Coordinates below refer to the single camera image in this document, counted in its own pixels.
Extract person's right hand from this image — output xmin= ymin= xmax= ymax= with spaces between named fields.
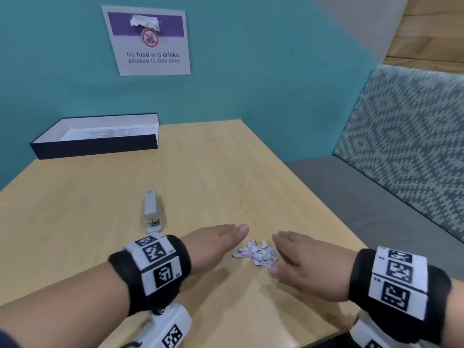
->
xmin=270 ymin=231 xmax=358 ymax=304

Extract person's right forearm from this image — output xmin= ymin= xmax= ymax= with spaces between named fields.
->
xmin=441 ymin=300 xmax=464 ymax=348

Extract wooden wall panel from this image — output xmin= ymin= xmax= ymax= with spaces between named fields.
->
xmin=382 ymin=0 xmax=464 ymax=73

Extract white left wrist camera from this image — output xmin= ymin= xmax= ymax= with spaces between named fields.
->
xmin=123 ymin=302 xmax=193 ymax=348

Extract person's left forearm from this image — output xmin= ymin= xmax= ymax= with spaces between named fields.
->
xmin=0 ymin=262 xmax=132 ymax=348

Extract printed white paper sheet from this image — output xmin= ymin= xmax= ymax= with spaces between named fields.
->
xmin=58 ymin=123 xmax=150 ymax=142

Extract black right wristband with markers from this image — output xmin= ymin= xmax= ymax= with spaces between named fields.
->
xmin=348 ymin=246 xmax=453 ymax=346

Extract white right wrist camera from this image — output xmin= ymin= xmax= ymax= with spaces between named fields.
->
xmin=349 ymin=310 xmax=422 ymax=348

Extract white and purple wall sign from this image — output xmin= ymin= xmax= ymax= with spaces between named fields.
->
xmin=101 ymin=5 xmax=192 ymax=77

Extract white stapler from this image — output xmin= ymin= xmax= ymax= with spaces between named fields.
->
xmin=143 ymin=189 xmax=162 ymax=234

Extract crumpled white tape piece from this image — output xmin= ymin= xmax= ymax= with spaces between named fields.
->
xmin=130 ymin=14 xmax=161 ymax=32

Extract person's left hand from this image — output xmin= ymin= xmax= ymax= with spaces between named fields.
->
xmin=181 ymin=223 xmax=250 ymax=276

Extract patterned teal sofa backrest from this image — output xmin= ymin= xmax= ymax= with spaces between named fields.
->
xmin=333 ymin=64 xmax=464 ymax=244

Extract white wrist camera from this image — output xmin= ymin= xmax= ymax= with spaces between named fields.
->
xmin=123 ymin=302 xmax=193 ymax=348
xmin=349 ymin=310 xmax=422 ymax=348

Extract dark box with white inside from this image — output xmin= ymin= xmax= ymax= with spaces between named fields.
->
xmin=29 ymin=113 xmax=160 ymax=160

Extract grey sofa seat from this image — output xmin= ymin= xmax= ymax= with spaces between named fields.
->
xmin=285 ymin=155 xmax=464 ymax=285

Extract white paper scraps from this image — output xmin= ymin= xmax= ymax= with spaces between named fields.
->
xmin=232 ymin=239 xmax=279 ymax=268

